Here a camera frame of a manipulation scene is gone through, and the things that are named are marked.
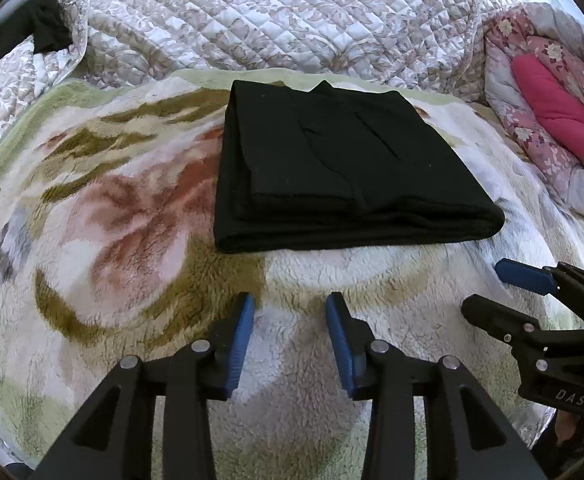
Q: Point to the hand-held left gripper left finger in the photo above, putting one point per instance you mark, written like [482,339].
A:
[239,341]

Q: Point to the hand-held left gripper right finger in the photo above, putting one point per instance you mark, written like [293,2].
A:
[339,341]

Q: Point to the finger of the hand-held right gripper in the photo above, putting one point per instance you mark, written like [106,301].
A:
[519,275]
[492,317]

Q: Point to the black pants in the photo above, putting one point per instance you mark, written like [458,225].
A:
[347,160]

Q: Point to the person's right hand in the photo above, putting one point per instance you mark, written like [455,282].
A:
[567,425]

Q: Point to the pink floral comforter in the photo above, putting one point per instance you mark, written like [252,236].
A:
[562,105]

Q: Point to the floral fleece blanket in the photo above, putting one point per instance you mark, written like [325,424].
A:
[121,210]

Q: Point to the white quilted bedspread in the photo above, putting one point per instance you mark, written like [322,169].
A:
[272,20]

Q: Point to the black cloth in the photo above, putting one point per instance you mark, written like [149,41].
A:
[46,27]

